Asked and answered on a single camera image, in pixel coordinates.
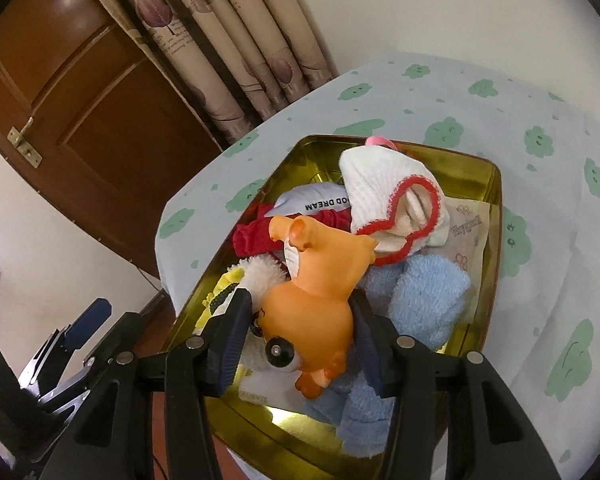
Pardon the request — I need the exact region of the brass door latch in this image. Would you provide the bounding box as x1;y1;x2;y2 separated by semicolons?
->
7;117;43;168

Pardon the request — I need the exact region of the white cloth with red trim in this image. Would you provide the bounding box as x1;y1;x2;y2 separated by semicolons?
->
338;146;449;267

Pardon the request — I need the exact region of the brown wooden door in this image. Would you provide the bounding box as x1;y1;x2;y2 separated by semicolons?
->
0;0;226;281

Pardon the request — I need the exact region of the orange rubber animal toy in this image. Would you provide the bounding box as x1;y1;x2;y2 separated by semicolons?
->
250;215;379;402

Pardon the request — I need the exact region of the beige tissue packet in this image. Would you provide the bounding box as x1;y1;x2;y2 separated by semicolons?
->
442;199;492;281

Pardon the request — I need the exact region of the white plush ball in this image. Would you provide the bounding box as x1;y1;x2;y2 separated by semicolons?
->
237;255;293;303

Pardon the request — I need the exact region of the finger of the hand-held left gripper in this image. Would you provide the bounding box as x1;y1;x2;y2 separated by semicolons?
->
19;298;112;391
35;311;148;413

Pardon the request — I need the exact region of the beige leaf printed curtain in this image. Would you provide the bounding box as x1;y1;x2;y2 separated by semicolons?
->
70;0;340;151

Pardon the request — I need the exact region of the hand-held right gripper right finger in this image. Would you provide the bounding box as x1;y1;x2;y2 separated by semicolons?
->
350;290;563;480

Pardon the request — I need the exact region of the red gold tin box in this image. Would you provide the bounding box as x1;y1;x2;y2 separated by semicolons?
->
162;135;503;478

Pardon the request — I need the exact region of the yellow black soft item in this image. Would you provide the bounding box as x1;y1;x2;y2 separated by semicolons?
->
203;268;246;321

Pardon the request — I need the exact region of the silver red satin sleep cap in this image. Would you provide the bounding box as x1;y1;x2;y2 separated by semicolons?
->
231;183;353;256

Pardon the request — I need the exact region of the green cloud printed bedsheet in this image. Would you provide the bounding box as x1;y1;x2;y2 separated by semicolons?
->
155;50;600;480

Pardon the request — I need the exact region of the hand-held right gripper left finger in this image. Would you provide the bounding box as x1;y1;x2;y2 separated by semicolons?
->
40;287;255;480

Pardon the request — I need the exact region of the light blue towel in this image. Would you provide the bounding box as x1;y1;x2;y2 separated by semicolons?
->
305;254;472;461

